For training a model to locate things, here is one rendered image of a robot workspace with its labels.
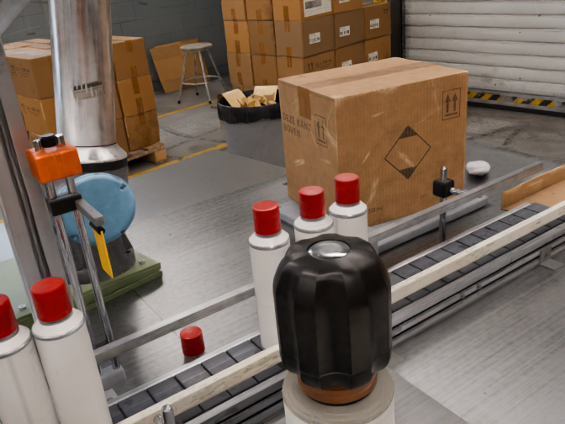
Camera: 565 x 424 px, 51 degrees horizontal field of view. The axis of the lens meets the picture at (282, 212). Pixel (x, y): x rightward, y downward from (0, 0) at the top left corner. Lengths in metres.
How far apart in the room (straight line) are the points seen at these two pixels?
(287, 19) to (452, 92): 3.27
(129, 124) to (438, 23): 2.74
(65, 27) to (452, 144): 0.75
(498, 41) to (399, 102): 4.07
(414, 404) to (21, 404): 0.42
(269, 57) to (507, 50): 1.89
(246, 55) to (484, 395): 4.17
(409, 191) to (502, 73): 4.04
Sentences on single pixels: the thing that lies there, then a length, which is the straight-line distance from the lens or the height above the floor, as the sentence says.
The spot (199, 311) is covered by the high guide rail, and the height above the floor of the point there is 0.96.
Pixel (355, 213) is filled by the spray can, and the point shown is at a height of 1.04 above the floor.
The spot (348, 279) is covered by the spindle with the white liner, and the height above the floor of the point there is 1.17.
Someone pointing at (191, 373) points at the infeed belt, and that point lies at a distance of 0.80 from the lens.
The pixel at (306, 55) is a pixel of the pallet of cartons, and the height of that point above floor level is 0.65.
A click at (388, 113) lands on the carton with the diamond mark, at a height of 1.07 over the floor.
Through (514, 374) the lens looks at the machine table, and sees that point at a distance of 0.86.
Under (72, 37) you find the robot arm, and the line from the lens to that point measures 0.90.
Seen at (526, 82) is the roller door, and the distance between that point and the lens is 5.13.
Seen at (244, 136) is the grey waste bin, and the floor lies 0.45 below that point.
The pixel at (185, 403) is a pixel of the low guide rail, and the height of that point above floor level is 0.91.
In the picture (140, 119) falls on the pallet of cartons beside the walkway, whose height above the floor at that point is 0.35.
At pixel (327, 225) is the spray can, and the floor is 1.04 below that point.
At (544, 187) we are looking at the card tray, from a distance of 1.43.
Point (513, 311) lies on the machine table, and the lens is 0.98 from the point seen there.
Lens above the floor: 1.37
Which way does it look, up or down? 24 degrees down
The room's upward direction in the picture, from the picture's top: 6 degrees counter-clockwise
